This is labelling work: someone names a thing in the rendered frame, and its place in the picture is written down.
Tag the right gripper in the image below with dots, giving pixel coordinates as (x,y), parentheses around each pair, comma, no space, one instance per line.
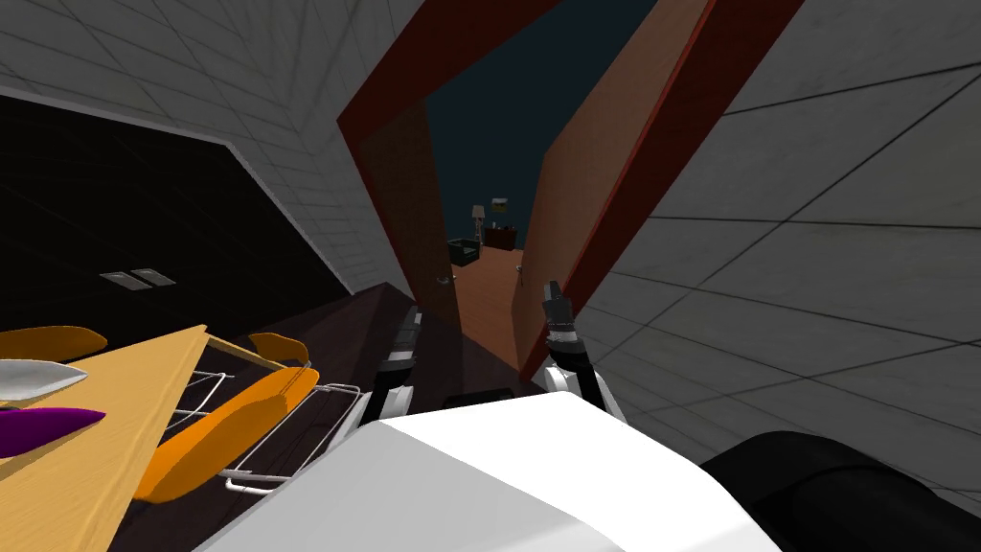
(559,313)

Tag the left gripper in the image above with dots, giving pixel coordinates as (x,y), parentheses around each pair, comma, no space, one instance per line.
(410,331)

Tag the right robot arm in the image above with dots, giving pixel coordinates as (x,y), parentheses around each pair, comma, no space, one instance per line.
(835,498)

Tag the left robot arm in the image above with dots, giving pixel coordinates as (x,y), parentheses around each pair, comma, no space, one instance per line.
(395,379)

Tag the dark red cabinet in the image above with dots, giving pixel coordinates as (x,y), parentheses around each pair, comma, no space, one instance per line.
(502,236)

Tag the dark armchair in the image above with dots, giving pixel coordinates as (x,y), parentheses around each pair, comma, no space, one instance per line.
(464,251)

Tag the dark brown door leaf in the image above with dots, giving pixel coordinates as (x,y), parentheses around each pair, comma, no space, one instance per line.
(406,215)

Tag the floor lamp with pale shade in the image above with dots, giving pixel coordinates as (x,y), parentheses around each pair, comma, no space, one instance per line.
(478,215)

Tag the light brown door leaf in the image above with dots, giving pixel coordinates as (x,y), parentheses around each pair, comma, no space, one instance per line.
(605,192)

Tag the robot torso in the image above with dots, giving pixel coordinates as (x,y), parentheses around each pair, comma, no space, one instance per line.
(490,483)

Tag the light wooden table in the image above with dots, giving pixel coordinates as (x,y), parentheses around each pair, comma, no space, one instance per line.
(84,460)

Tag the small wall picture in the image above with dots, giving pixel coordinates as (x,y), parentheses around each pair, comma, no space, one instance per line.
(500,205)

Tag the grey rectangular wall plate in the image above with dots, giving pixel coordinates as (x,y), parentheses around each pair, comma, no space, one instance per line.
(125,280)
(154,277)

